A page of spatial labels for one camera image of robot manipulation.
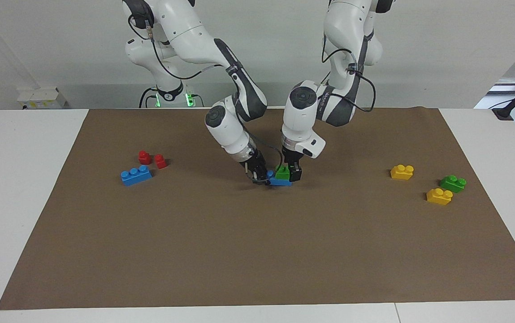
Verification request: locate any blue three-stud block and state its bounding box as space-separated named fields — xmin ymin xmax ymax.
xmin=120 ymin=165 xmax=153 ymax=187
xmin=266 ymin=170 xmax=293 ymax=187

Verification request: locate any yellow two-stud block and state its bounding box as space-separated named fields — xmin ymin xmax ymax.
xmin=426 ymin=188 xmax=454 ymax=206
xmin=390 ymin=164 xmax=415 ymax=181

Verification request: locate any brown table mat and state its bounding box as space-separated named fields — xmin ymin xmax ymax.
xmin=0 ymin=106 xmax=515 ymax=311

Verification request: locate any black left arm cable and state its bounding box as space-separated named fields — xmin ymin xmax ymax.
xmin=321 ymin=31 xmax=377 ymax=113

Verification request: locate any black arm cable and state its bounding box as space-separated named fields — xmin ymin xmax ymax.
xmin=321 ymin=31 xmax=377 ymax=113
xmin=127 ymin=15 xmax=225 ymax=81

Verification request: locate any black right base cable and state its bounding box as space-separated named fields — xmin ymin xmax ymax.
xmin=138 ymin=87 xmax=157 ymax=109

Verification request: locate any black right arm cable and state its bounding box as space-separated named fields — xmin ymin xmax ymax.
xmin=127 ymin=15 xmax=225 ymax=81

